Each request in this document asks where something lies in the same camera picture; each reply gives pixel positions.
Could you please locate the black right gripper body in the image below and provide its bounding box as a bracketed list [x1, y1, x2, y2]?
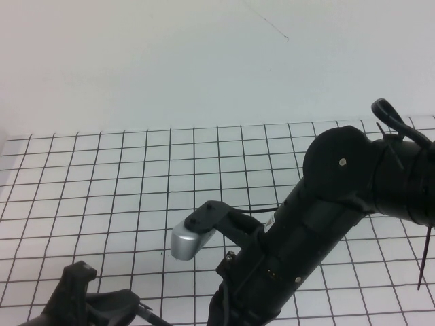
[207, 220, 327, 326]

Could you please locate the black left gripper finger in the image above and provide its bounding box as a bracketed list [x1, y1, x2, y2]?
[86, 288, 140, 322]

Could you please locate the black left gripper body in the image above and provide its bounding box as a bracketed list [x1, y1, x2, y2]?
[20, 298, 92, 326]

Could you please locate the long black zip tie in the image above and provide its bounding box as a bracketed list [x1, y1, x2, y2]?
[417, 223, 434, 291]

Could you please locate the thin black camera cable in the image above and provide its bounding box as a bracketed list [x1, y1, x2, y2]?
[237, 206, 283, 215]

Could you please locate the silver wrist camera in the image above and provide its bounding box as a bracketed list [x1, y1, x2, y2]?
[169, 219, 217, 262]

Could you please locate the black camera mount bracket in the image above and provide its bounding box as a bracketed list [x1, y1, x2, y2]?
[185, 200, 269, 249]

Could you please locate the thick black arm cable loop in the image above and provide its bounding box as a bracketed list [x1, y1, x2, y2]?
[370, 97, 435, 147]

